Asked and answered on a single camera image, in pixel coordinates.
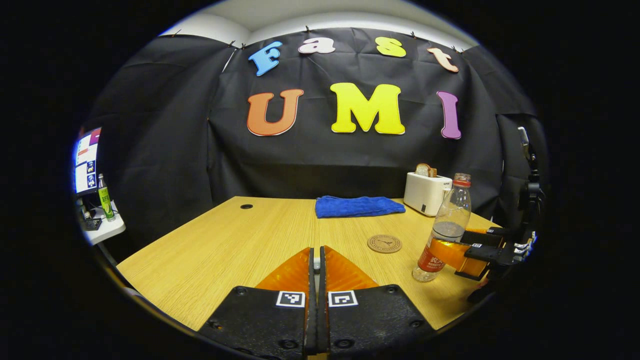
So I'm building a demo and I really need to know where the green drink bottle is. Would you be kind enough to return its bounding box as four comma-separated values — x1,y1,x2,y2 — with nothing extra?
97,174,116,222

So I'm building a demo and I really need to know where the round brown coaster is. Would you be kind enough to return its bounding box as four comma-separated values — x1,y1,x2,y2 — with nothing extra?
367,234,403,254

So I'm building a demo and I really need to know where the computer monitor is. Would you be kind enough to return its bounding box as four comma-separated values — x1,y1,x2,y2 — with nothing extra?
74,127,102,196

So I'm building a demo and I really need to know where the white toaster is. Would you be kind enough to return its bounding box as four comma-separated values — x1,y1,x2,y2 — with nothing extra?
403,172,453,217

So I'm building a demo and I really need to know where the blue towel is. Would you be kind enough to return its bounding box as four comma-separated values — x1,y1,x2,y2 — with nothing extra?
315,195,406,219

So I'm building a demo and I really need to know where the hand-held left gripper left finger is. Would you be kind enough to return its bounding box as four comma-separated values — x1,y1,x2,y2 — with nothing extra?
198,247,317,359

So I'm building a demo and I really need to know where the clear water bottle red label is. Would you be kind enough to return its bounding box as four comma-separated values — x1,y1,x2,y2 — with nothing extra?
412,173,472,283

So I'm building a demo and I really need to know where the white side table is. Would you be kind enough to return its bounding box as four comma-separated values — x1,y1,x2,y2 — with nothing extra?
80,200,127,246

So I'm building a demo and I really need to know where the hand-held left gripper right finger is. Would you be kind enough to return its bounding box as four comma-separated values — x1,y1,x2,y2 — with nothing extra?
317,245,436,359

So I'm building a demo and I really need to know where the black backdrop cloth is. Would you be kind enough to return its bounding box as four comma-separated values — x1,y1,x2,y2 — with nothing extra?
82,27,548,251

